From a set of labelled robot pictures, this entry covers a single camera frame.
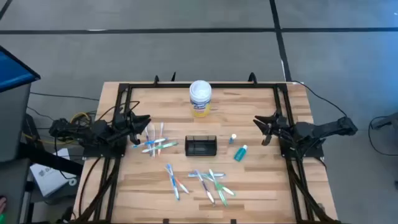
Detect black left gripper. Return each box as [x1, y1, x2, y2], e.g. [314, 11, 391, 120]
[112, 107, 152, 146]

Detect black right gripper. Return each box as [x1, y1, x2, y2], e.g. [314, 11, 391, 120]
[252, 110, 294, 147]

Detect teal white-capped mouthwash bottle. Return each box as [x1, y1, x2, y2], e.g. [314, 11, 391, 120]
[233, 144, 249, 162]

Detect Lysol disinfecting wipes canister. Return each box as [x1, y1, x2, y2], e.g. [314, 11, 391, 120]
[188, 80, 213, 118]

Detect black stand beam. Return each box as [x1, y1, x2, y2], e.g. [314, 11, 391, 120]
[18, 141, 84, 177]

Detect white printed carton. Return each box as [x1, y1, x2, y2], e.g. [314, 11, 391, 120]
[30, 147, 78, 197]

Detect grey stand leg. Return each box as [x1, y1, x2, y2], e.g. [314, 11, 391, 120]
[371, 111, 398, 130]

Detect grey equipment cabinet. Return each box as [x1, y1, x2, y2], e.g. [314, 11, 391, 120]
[0, 82, 32, 163]

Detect blue-screen monitor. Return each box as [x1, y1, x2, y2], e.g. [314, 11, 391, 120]
[0, 45, 41, 93]

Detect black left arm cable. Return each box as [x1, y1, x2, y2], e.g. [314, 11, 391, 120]
[101, 101, 141, 123]

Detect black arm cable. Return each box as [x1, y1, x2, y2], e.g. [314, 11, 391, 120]
[291, 80, 348, 118]
[101, 101, 141, 123]

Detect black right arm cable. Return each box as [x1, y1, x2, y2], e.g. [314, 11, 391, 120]
[291, 80, 348, 118]

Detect black wire basket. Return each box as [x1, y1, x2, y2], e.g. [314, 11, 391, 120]
[184, 134, 218, 157]

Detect thin black floor cable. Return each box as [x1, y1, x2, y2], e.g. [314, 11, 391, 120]
[29, 91, 100, 102]

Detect yellow cable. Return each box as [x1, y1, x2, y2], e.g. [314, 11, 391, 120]
[23, 111, 91, 146]

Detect looped black floor cable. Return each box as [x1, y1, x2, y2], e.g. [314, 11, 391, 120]
[368, 115, 398, 156]

